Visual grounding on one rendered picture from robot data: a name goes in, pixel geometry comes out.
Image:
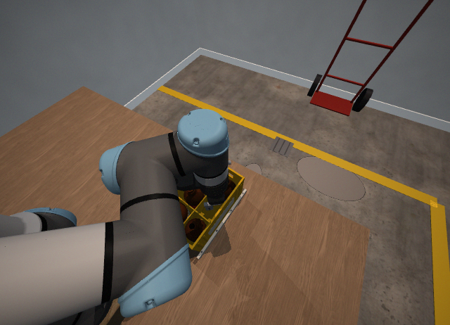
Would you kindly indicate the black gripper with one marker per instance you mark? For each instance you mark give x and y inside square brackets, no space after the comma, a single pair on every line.
[213,188]

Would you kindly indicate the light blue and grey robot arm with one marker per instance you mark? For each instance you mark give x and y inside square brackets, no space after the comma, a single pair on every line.
[53,272]

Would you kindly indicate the brown bottle with blue label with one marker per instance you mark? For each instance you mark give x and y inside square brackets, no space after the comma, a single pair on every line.
[229,189]

